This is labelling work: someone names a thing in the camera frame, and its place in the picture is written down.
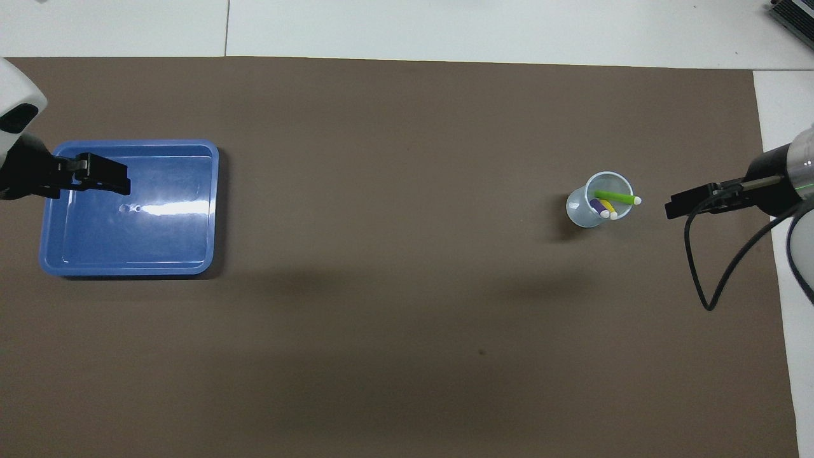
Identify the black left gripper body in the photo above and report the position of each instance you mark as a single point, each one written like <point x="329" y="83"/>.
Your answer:
<point x="28" y="172"/>

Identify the grey ribbed device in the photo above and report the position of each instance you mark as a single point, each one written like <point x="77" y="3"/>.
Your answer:
<point x="795" y="14"/>

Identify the yellow pen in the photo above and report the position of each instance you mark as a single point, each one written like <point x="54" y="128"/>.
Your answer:
<point x="609" y="207"/>

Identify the purple pen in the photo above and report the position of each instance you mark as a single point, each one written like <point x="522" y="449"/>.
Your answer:
<point x="598" y="206"/>

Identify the brown table mat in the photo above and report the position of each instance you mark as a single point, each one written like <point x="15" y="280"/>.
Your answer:
<point x="394" y="254"/>

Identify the blue plastic tray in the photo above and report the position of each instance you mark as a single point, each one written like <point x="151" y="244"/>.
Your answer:
<point x="159" y="242"/>

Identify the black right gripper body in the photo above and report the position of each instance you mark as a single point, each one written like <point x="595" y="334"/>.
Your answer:
<point x="772" y="184"/>

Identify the green pen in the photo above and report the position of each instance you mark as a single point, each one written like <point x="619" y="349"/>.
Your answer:
<point x="613" y="194"/>

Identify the translucent plastic cup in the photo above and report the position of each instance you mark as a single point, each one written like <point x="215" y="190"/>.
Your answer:
<point x="579" y="213"/>

